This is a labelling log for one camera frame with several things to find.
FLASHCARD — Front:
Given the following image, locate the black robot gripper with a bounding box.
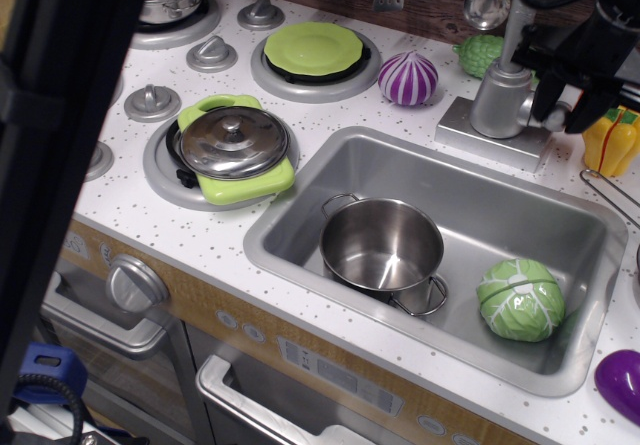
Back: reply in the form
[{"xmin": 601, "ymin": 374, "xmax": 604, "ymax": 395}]
[{"xmin": 512, "ymin": 0, "xmax": 639, "ymax": 134}]

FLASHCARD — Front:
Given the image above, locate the silver faucet lever handle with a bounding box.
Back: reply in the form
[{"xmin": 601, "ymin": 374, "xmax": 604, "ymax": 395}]
[{"xmin": 516, "ymin": 91, "xmax": 572, "ymax": 132}]

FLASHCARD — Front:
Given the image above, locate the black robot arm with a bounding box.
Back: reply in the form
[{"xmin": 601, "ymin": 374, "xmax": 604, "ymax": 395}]
[{"xmin": 512, "ymin": 0, "xmax": 639, "ymax": 134}]

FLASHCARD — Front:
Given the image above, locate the yellow toy bell pepper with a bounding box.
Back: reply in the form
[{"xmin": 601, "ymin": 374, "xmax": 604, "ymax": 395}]
[{"xmin": 582, "ymin": 107, "xmax": 639, "ymax": 177}]

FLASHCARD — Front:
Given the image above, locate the silver toy faucet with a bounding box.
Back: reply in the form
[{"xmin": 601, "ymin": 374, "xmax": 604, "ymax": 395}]
[{"xmin": 435, "ymin": 0, "xmax": 550, "ymax": 173}]

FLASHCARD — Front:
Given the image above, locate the green toy artichoke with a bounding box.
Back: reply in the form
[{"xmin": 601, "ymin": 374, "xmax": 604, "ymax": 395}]
[{"xmin": 452, "ymin": 33, "xmax": 540, "ymax": 86}]

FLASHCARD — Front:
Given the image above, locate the hanging steel ladle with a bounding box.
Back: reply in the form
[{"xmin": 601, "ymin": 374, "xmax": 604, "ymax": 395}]
[{"xmin": 463, "ymin": 0, "xmax": 511, "ymax": 31}]

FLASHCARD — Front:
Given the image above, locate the grey sink basin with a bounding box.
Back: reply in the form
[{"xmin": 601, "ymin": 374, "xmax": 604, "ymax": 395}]
[{"xmin": 244, "ymin": 127, "xmax": 628, "ymax": 397}]

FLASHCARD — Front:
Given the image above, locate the purple white toy onion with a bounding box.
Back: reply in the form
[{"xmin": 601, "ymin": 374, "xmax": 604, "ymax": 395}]
[{"xmin": 378, "ymin": 51, "xmax": 439, "ymax": 106}]

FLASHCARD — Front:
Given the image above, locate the green toy cabbage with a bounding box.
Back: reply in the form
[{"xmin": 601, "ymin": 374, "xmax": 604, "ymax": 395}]
[{"xmin": 476, "ymin": 258, "xmax": 566, "ymax": 343}]

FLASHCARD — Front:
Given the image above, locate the steel pot in sink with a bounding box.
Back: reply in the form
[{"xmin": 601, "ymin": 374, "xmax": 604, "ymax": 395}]
[{"xmin": 319, "ymin": 193, "xmax": 448, "ymax": 317}]

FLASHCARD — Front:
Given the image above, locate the grey back right burner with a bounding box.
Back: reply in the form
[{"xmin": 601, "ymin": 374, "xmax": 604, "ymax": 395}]
[{"xmin": 250, "ymin": 32, "xmax": 382, "ymax": 104}]

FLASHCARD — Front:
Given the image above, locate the grey burner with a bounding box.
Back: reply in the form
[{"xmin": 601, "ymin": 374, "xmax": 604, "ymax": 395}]
[
  {"xmin": 143, "ymin": 119, "xmax": 299, "ymax": 211},
  {"xmin": 130, "ymin": 0, "xmax": 221, "ymax": 50},
  {"xmin": 250, "ymin": 32, "xmax": 382, "ymax": 104}
]

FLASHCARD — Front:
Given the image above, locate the green plastic plate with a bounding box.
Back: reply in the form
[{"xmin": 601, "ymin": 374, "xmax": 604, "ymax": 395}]
[{"xmin": 263, "ymin": 22, "xmax": 364, "ymax": 79}]

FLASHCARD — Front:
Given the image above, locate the purple toy eggplant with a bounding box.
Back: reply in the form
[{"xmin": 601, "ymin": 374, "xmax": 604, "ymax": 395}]
[{"xmin": 594, "ymin": 349, "xmax": 639, "ymax": 425}]

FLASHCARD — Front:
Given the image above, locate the grey stove knob top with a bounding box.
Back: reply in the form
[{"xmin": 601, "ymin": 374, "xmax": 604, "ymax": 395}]
[{"xmin": 237, "ymin": 0, "xmax": 285, "ymax": 31}]

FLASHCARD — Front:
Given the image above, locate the grey stove knob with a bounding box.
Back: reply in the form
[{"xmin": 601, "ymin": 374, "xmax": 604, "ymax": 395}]
[
  {"xmin": 237, "ymin": 0, "xmax": 285, "ymax": 31},
  {"xmin": 186, "ymin": 35, "xmax": 238, "ymax": 73},
  {"xmin": 124, "ymin": 84, "xmax": 181, "ymax": 123}
]

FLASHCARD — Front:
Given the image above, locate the steel pot lid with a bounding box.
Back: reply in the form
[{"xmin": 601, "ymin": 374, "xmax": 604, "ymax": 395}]
[{"xmin": 178, "ymin": 105, "xmax": 290, "ymax": 180}]

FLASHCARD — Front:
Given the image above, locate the grey stove knob middle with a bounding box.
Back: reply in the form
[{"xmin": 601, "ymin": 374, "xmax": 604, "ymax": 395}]
[{"xmin": 186, "ymin": 35, "xmax": 238, "ymax": 73}]

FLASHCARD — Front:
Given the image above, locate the green plastic cutting board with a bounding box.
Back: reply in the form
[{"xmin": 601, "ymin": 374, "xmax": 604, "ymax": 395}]
[{"xmin": 180, "ymin": 95, "xmax": 295, "ymax": 206}]

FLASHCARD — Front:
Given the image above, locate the grey front burner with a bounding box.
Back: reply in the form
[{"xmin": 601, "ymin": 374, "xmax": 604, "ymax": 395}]
[{"xmin": 143, "ymin": 119, "xmax": 299, "ymax": 211}]

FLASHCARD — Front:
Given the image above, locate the grey stove knob lower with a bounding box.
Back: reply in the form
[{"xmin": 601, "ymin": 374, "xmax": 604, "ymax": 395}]
[{"xmin": 124, "ymin": 84, "xmax": 181, "ymax": 123}]

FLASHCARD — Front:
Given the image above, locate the grey back left burner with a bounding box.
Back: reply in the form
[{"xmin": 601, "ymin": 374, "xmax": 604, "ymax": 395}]
[{"xmin": 130, "ymin": 0, "xmax": 221, "ymax": 50}]

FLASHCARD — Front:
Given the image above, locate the grey stove knob edge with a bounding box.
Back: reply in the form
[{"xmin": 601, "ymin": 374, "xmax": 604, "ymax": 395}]
[{"xmin": 84, "ymin": 141, "xmax": 114, "ymax": 182}]

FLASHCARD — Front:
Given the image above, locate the round grey oven dial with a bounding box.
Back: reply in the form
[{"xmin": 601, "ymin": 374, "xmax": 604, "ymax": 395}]
[{"xmin": 106, "ymin": 254, "xmax": 169, "ymax": 313}]

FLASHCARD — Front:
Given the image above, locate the blue clamp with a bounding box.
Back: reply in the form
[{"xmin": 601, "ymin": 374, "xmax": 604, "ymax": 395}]
[{"xmin": 13, "ymin": 342, "xmax": 88, "ymax": 405}]

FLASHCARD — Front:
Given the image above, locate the steel wire utensil handle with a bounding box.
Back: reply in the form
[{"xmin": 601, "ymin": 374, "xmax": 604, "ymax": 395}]
[{"xmin": 579, "ymin": 168, "xmax": 639, "ymax": 229}]

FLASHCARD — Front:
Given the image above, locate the grey dishwasher door handle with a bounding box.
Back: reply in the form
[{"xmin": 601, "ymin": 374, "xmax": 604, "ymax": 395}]
[{"xmin": 195, "ymin": 354, "xmax": 403, "ymax": 444}]

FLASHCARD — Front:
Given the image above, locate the grey oven door handle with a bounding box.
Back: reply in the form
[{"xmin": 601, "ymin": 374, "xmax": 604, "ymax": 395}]
[{"xmin": 42, "ymin": 272, "xmax": 168, "ymax": 360}]

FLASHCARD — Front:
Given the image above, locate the black camera frame post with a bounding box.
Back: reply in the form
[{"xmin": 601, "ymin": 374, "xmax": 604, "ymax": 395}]
[{"xmin": 1, "ymin": 0, "xmax": 143, "ymax": 404}]

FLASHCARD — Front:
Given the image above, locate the black coiled cable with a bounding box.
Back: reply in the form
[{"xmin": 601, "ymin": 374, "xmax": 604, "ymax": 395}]
[{"xmin": 17, "ymin": 372, "xmax": 84, "ymax": 445}]

